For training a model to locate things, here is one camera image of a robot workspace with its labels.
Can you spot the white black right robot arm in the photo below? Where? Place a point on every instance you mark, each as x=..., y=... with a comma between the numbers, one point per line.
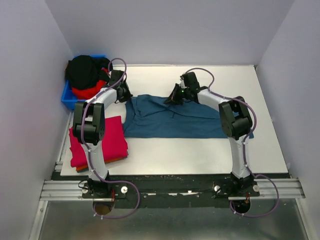
x=236, y=123

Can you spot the black crumpled garment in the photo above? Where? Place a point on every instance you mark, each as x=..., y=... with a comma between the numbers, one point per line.
x=83, y=61

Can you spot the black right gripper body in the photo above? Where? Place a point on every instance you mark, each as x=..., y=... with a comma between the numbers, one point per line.
x=179, y=95

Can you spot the aluminium frame rail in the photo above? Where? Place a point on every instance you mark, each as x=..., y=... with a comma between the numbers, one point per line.
x=61, y=190

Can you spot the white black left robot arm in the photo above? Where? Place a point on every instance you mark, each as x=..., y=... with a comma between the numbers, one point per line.
x=89, y=126

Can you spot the folded magenta t shirt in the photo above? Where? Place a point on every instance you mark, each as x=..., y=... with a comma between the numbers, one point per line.
x=113, y=144

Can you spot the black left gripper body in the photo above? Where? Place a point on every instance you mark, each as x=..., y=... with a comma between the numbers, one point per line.
x=126, y=94

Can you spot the teal blue t shirt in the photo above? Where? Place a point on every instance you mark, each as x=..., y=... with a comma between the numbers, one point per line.
x=147, y=116

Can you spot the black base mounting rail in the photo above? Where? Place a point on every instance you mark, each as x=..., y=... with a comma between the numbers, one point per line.
x=168, y=191

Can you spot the folded orange t shirt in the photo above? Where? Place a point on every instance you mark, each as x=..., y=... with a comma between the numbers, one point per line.
x=81, y=166

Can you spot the blue plastic bin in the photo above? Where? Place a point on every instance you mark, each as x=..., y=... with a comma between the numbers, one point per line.
x=68, y=97

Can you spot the red crumpled garment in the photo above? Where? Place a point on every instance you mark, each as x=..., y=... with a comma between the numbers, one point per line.
x=87, y=90

